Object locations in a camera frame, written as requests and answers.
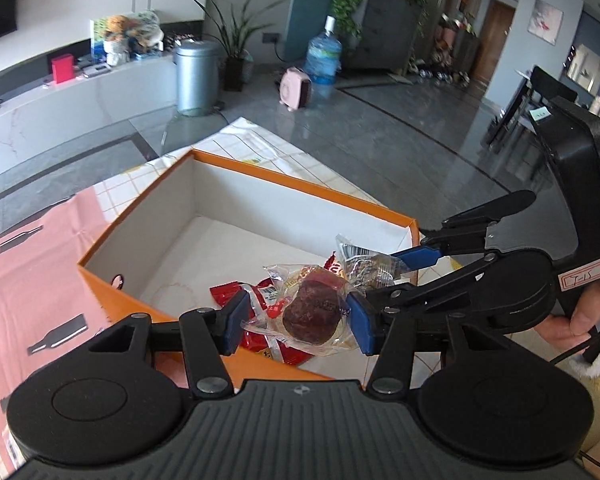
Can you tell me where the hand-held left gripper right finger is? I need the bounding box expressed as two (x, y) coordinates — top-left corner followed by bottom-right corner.
(347, 291), (481, 395)

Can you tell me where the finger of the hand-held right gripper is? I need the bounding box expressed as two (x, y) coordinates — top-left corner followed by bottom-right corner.
(365, 252), (502, 318)
(395, 190), (537, 272)

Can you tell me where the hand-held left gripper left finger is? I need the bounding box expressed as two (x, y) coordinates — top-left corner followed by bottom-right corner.
(87, 290), (252, 400)

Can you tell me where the clear brown cake packet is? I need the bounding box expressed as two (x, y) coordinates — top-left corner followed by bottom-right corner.
(240, 262), (362, 357)

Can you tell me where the clear brown pastry packet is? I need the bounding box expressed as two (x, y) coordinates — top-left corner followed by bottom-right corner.
(335, 234), (417, 297)

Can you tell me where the orange cardboard box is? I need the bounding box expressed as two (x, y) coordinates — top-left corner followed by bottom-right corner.
(76, 147), (421, 382)

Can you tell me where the person's right hand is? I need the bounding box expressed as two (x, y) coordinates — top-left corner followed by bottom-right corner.
(535, 279), (600, 353)

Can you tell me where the red snack packet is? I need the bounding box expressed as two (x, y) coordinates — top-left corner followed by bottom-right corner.
(209, 280), (317, 369)

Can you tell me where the checked lemon print tablecloth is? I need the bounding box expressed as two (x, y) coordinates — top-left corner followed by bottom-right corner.
(0, 117), (463, 480)

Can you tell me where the row of shoes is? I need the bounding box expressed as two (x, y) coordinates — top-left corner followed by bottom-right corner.
(405, 54), (472, 86)

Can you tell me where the black dining chair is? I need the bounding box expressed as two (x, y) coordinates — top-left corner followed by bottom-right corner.
(485, 66), (579, 150)

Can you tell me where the pink bottle print mat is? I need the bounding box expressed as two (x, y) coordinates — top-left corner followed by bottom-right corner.
(0, 192), (193, 463)

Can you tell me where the pink space heater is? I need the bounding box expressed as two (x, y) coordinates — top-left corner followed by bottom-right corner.
(278, 66), (315, 111)

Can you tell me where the blue water jug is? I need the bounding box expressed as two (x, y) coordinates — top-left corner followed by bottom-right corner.
(304, 16), (344, 86)

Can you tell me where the brown wooden door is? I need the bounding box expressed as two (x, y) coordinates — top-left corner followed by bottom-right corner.
(472, 0), (517, 84)

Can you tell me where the dark grey cabinet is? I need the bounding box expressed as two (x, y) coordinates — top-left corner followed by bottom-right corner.
(352, 0), (427, 74)

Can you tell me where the silver trash can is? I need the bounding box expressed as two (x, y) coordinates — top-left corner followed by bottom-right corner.
(172, 40), (222, 116)

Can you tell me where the white marble tv console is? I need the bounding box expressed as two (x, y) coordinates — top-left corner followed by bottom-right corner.
(0, 52), (181, 187)

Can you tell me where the long leaf potted plant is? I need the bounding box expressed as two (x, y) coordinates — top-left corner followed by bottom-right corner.
(192, 0), (277, 93)

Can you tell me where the red box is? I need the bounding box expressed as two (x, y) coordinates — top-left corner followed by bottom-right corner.
(50, 54), (76, 85)

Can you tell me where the round paper fan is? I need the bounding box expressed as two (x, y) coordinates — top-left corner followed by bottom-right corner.
(129, 10), (163, 47)

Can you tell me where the teddy bear in basket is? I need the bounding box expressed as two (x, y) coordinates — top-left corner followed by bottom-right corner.
(102, 14), (132, 67)

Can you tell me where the colourful picture card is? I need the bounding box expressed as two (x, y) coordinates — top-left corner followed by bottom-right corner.
(89, 17), (107, 57)

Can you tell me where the black cable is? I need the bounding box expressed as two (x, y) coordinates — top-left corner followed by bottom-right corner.
(549, 327), (600, 365)

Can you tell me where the pink flower wall picture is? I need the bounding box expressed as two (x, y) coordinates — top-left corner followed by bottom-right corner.
(528, 0), (565, 44)

